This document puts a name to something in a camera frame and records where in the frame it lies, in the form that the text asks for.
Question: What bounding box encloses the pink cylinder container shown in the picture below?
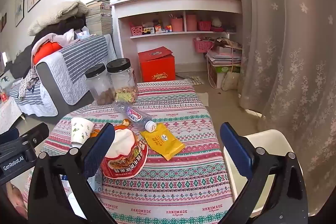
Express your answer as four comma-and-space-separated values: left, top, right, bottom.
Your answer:
186, 14, 198, 31

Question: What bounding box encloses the orange cushion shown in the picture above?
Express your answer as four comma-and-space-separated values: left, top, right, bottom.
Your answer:
33, 42, 63, 63

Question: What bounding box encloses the framed blue bird picture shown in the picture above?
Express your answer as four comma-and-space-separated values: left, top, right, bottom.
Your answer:
14, 0, 26, 28

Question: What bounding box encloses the floral patterned cloth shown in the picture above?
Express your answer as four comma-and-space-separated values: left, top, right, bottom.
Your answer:
18, 68, 40, 98

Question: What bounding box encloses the plastic water bottle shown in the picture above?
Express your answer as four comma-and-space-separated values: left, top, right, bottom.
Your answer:
113, 101, 157, 133

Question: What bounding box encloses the white plastic bin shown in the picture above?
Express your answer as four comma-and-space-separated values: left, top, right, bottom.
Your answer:
223, 130, 305, 216

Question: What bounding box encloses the white printed cushion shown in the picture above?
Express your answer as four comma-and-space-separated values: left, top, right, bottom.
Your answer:
0, 70, 15, 88

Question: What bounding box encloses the red instant noodle bowl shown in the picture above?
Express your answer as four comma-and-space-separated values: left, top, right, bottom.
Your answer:
101, 126, 149, 179

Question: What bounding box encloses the cream tote bag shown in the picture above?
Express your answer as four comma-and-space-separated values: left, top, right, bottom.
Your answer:
221, 72, 240, 91

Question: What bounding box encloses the tile sample sheet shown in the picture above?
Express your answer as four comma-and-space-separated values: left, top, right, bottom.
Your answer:
188, 76, 205, 85

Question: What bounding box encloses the large pink basket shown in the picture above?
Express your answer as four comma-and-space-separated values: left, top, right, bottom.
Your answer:
193, 38, 214, 53

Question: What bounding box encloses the red cardboard box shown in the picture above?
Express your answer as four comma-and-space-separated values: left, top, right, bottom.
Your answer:
138, 46, 176, 83

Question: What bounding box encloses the leaf print paper cup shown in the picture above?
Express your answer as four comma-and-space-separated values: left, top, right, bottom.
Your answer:
71, 117, 95, 145

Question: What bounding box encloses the white dotted cloth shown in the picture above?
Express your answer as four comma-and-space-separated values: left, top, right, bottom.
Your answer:
0, 97, 23, 135

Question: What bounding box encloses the orange peel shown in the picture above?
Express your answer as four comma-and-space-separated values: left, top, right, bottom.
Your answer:
90, 124, 129, 138

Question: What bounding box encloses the white blue small box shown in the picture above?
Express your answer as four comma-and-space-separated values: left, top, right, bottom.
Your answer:
74, 26, 91, 39

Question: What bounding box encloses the stack of books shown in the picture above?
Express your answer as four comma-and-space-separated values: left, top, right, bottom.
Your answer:
85, 0, 114, 36

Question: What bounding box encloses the pink garment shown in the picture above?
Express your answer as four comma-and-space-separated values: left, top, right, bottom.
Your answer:
31, 28, 75, 67

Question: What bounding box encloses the green white cardboard box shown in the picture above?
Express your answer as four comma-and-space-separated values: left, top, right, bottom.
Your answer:
207, 60, 241, 88

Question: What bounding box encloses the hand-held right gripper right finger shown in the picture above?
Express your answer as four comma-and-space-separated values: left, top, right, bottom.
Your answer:
220, 122, 309, 224

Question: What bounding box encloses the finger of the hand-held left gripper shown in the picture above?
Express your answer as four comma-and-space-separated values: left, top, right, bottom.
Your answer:
16, 123, 50, 152
0, 128, 19, 146

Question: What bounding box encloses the white shelf unit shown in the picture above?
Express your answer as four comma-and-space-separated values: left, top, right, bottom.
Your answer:
110, 0, 243, 83

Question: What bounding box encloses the cream fleece blanket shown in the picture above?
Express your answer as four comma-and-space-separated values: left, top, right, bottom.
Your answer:
28, 1, 89, 36

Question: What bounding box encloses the pink pen holder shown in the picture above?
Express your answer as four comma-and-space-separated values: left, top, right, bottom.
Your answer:
170, 15, 184, 32

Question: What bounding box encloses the large clear jar black lid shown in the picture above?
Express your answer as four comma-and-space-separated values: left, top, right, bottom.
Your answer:
106, 58, 139, 104

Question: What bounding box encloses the person's left hand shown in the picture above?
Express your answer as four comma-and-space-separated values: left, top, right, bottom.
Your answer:
7, 182, 27, 214

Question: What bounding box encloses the white floral lace curtain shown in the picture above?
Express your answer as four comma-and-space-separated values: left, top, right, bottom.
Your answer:
227, 0, 336, 216

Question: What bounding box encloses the white quilted sofa cover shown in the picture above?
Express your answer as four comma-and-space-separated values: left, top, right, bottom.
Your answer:
35, 52, 117, 106

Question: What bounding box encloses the yellow snack packet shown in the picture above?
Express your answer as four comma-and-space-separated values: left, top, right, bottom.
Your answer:
140, 123, 185, 161

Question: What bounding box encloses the stack of papers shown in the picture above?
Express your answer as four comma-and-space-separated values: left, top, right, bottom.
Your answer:
206, 39, 242, 65

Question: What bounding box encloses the blue striped seat cover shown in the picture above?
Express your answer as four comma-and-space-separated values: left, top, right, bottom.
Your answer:
8, 77, 59, 117

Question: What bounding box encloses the white plush toy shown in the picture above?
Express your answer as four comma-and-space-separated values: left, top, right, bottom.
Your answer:
211, 17, 223, 31

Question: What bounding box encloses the grey striped blanket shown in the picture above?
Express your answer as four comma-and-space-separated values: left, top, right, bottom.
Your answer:
59, 34, 112, 84

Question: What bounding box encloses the grey sofa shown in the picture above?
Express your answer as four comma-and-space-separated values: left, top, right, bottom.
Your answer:
4, 34, 118, 118

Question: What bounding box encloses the small clear jar black lid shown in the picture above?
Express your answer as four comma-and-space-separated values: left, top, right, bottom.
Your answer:
84, 63, 116, 106

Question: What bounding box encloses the dark clothing pile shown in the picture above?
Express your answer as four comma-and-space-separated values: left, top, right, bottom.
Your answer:
31, 14, 87, 48

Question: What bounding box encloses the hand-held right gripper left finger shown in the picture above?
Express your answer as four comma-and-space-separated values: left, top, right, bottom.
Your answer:
28, 122, 116, 224

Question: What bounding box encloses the sheet of paper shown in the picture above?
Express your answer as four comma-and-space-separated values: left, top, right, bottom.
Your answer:
197, 92, 209, 107

